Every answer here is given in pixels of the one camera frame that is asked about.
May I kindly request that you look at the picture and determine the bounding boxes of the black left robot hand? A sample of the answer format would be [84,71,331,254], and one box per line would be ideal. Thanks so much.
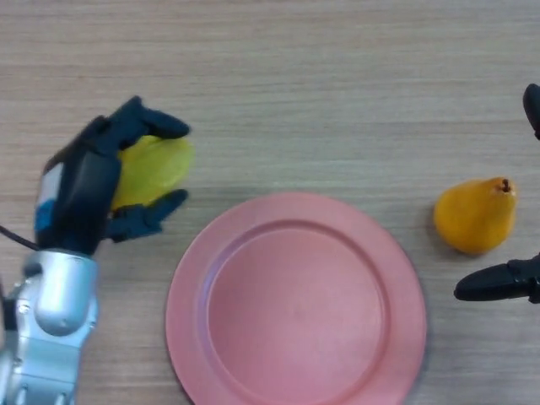
[33,95,191,257]

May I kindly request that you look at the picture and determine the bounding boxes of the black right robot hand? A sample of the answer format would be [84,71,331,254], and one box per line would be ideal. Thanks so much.
[454,83,540,304]

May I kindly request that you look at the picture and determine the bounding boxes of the yellow starfruit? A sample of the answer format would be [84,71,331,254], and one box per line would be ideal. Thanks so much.
[110,134,196,211]

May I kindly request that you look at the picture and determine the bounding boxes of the pink round plate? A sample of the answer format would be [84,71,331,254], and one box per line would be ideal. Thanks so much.
[165,192,427,405]

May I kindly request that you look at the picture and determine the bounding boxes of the orange yellow pear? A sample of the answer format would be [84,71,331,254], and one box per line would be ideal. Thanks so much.
[433,176,518,255]

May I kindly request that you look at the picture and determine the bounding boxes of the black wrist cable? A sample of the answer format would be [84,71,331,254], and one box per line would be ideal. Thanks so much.
[0,224,39,332]

